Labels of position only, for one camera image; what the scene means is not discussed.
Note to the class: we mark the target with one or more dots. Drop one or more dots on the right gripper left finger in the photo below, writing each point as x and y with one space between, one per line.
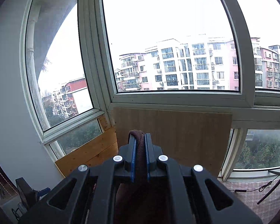
87 195

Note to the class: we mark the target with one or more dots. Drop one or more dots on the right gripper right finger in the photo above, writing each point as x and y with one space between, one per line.
195 195

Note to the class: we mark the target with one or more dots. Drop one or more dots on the brown garment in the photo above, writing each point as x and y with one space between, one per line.
130 205

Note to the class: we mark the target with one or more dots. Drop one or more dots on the pink plaid cloth mat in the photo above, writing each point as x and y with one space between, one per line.
249 195

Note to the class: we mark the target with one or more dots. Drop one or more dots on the small pine wood board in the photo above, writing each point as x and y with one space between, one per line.
93 152

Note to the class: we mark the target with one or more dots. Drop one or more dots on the large wooden board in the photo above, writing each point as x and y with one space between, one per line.
188 137

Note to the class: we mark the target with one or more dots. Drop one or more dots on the black device at left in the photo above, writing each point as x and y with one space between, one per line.
29 197

